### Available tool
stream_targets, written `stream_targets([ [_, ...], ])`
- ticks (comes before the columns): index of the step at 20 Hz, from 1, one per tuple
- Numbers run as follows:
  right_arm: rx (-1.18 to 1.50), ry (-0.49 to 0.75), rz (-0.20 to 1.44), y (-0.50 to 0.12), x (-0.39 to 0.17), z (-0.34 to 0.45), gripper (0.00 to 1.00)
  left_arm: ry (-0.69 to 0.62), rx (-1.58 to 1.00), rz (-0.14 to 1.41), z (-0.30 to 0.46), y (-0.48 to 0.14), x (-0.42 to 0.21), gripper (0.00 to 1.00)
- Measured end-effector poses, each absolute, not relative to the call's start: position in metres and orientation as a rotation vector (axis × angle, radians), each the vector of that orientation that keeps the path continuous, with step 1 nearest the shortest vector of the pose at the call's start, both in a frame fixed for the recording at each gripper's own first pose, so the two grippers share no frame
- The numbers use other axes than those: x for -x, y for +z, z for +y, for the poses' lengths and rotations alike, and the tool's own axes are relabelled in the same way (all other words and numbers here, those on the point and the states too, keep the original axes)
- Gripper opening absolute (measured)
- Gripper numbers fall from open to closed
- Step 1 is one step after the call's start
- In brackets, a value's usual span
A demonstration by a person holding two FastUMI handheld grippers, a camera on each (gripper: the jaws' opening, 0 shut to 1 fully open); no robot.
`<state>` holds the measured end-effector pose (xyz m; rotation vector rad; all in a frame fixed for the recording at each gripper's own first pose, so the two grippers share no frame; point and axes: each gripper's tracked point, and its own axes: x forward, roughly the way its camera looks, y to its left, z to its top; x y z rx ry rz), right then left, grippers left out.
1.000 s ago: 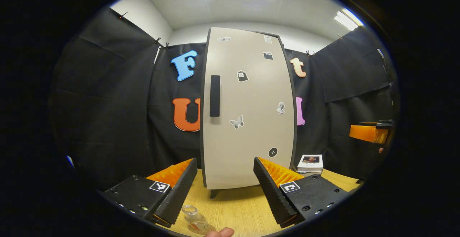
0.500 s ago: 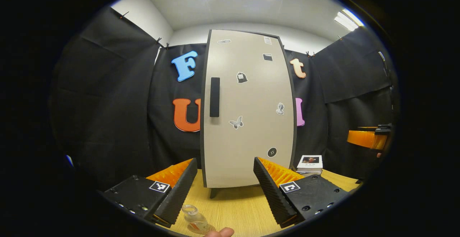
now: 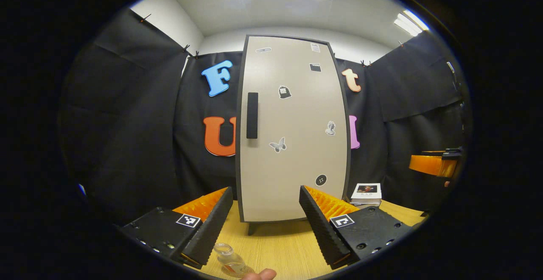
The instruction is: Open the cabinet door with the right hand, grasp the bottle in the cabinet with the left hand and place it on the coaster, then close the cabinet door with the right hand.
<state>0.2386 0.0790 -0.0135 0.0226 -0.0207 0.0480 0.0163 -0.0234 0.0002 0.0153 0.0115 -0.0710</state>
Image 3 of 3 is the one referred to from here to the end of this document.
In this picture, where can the ceiling light panel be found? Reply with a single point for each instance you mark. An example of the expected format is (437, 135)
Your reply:
(410, 22)

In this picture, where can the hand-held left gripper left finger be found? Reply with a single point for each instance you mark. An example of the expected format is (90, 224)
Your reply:
(206, 233)

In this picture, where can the small glass bottle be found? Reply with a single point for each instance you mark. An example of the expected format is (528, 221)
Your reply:
(231, 261)

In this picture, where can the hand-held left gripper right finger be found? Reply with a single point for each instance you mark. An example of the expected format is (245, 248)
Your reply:
(324, 229)

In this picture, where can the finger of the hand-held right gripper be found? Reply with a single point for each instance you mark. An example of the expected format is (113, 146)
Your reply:
(430, 164)

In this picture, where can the white book with portrait cover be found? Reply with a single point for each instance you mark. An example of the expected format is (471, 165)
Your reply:
(367, 190)

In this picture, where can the dark grey cabinet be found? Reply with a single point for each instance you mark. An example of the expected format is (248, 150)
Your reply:
(252, 228)

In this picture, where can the black backdrop cloth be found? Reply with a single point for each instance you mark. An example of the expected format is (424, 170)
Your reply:
(127, 123)

